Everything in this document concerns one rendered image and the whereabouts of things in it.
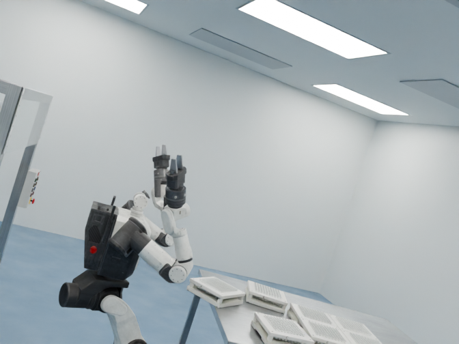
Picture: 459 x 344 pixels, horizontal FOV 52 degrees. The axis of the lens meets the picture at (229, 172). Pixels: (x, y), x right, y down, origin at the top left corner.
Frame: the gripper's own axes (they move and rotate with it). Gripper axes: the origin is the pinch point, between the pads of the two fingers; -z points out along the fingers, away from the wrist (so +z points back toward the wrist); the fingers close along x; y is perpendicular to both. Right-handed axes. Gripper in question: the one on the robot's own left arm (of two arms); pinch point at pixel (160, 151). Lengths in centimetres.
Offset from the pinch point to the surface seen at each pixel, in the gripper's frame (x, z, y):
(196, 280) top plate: 0, 73, -22
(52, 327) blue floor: -155, 111, -11
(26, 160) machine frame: -113, -10, 28
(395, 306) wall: -81, 145, -429
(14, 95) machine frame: -18, -23, 73
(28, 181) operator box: -116, 4, 26
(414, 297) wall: -51, 133, -421
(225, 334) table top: 41, 96, -3
